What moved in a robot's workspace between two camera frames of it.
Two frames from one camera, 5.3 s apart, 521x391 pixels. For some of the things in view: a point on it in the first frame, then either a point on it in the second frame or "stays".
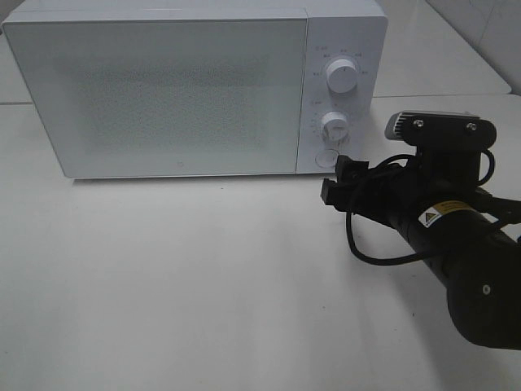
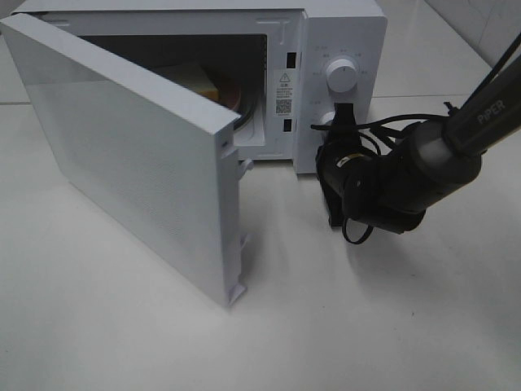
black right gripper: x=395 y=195 to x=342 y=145
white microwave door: x=167 y=98 to x=162 y=164
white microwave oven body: x=203 y=88 stays
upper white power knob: x=342 y=76 stays
